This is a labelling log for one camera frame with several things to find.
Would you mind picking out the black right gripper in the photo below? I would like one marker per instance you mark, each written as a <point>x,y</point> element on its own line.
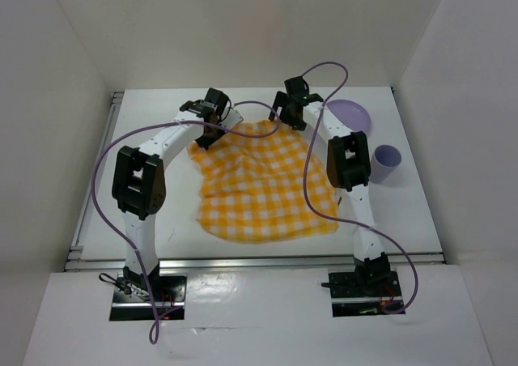
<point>282,101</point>

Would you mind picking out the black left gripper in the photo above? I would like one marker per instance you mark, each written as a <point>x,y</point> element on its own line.
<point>206,143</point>

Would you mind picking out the purple plastic plate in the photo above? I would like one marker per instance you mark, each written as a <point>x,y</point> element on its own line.
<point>351,114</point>

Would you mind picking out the yellow checkered cloth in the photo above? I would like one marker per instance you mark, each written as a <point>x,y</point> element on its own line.
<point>261,186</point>

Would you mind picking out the purple plastic cup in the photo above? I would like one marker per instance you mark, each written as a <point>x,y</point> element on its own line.
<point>385,159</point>

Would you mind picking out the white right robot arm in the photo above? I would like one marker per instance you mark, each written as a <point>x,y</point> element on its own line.
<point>347,165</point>

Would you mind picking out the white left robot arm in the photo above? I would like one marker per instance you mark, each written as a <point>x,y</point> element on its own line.
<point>139,185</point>

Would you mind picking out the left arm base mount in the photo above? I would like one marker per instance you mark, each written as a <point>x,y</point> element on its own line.
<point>131,303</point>

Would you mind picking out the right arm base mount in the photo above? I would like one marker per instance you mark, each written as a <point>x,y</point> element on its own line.
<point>350,298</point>

